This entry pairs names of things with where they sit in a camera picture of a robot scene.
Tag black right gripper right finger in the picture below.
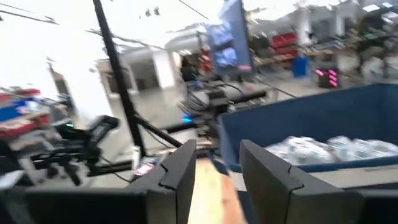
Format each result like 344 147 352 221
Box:
240 139 398 224

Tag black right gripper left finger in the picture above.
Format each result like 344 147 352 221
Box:
0 139 198 224

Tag grey striped patterned gown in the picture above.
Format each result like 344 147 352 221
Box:
264 134 398 166

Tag navy white striped fabric basket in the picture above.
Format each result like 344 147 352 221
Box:
217 83 398 224

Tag blue storage bin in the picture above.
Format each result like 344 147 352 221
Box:
291 55 310 78

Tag person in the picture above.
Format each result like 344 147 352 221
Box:
180 56 200 83

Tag red storage bins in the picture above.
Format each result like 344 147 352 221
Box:
269 32 299 57

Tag blue-screen computer monitor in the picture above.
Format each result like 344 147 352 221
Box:
204 0 254 76

